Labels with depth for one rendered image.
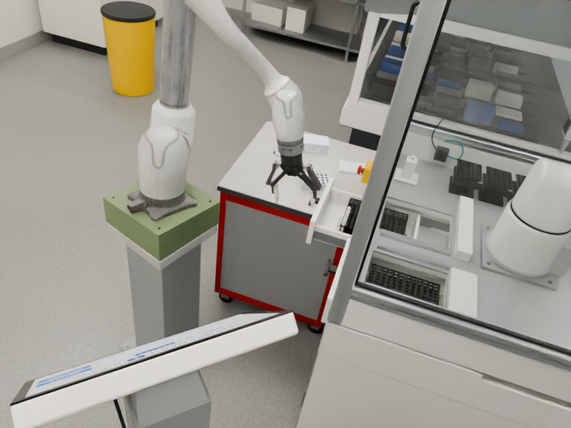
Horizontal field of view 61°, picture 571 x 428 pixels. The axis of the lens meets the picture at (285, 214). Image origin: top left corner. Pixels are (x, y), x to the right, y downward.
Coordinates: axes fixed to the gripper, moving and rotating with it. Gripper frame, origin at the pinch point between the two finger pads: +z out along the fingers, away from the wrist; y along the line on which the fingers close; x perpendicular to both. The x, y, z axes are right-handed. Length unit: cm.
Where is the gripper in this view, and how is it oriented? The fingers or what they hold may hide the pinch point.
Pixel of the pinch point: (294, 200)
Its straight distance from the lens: 177.8
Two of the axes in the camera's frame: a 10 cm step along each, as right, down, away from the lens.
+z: 0.7, 8.1, 5.8
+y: 9.5, 1.2, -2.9
